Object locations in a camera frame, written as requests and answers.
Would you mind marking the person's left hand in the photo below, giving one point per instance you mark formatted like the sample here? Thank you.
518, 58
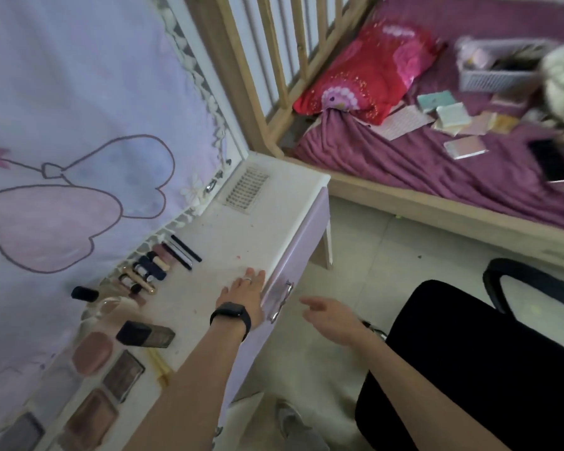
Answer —
244, 293

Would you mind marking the person's right hand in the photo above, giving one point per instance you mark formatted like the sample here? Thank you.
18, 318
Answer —
336, 321

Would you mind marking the purple drawer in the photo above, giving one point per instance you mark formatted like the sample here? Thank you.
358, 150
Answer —
301, 244

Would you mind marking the beige tube black cap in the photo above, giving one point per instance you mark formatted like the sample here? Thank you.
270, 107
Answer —
159, 263

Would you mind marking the navy cosmetic tube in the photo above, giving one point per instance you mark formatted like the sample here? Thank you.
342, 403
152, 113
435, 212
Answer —
151, 268

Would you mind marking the gold makeup pen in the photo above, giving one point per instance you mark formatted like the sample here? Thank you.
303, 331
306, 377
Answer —
143, 284

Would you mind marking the false eyelash tray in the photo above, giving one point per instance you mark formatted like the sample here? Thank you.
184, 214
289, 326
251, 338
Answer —
246, 188

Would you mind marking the pink concealer tube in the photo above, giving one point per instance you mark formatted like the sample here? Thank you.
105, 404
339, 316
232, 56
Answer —
138, 298

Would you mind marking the dark square foundation bottle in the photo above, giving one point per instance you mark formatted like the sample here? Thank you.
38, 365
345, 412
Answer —
145, 334

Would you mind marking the small pale tube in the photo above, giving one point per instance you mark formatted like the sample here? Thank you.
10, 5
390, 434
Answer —
130, 282

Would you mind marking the peach pump bottle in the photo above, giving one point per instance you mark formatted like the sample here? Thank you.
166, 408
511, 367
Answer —
117, 314

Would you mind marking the dark eyeshadow palette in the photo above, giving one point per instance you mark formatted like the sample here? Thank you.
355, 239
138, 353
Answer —
122, 376

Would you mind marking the foundation bottle black cap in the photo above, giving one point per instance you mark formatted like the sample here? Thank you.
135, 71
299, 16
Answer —
84, 294

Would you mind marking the pink rounded compact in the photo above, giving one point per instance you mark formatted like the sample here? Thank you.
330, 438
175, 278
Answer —
92, 354

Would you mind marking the brown blush palette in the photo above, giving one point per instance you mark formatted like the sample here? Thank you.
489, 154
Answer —
91, 420

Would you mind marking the small grey square palette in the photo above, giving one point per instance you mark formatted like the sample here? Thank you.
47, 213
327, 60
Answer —
56, 394

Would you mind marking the large grey square palette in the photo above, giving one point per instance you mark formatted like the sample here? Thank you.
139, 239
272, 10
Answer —
19, 434

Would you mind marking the person's right forearm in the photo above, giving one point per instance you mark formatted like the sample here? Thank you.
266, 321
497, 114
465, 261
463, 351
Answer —
427, 399

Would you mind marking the person's left forearm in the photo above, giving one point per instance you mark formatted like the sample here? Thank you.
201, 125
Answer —
183, 403

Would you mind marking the white dressing table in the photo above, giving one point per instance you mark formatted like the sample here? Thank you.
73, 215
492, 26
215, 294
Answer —
225, 248

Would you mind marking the black smartwatch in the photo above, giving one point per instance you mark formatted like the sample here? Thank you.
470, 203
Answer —
232, 312

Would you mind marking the white shoe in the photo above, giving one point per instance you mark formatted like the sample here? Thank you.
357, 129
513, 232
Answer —
287, 418

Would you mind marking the silver oval metal fitting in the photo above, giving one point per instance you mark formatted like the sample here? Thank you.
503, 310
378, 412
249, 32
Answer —
210, 185

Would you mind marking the black office chair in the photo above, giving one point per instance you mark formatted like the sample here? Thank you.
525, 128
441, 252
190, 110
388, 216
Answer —
474, 371

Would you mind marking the purple bed sheet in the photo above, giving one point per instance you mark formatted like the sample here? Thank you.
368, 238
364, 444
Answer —
404, 169

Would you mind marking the pink patterned paper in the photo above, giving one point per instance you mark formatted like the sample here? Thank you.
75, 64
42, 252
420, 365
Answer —
402, 123

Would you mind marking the pink white packet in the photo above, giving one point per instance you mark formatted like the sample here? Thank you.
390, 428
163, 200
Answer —
465, 147

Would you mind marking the white square packet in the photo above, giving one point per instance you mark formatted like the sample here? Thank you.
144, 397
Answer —
453, 115

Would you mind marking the teal card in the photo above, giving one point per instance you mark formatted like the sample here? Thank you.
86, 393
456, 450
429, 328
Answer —
434, 100

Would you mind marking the beige card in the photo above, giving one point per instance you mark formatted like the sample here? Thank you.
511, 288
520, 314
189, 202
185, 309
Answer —
481, 124

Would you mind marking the red floral pillow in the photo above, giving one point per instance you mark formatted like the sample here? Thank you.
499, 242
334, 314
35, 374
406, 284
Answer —
371, 75

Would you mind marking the yellow card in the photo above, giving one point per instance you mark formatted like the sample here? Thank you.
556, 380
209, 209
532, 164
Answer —
504, 124

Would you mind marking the pink cartoon cloth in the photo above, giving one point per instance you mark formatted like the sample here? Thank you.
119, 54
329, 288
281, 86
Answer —
75, 89

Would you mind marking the black phone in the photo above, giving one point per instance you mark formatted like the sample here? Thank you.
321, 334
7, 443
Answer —
552, 159

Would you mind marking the white plastic basket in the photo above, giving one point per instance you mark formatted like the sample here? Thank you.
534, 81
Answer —
498, 82

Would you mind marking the wooden bed frame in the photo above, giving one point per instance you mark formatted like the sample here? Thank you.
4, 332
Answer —
451, 216

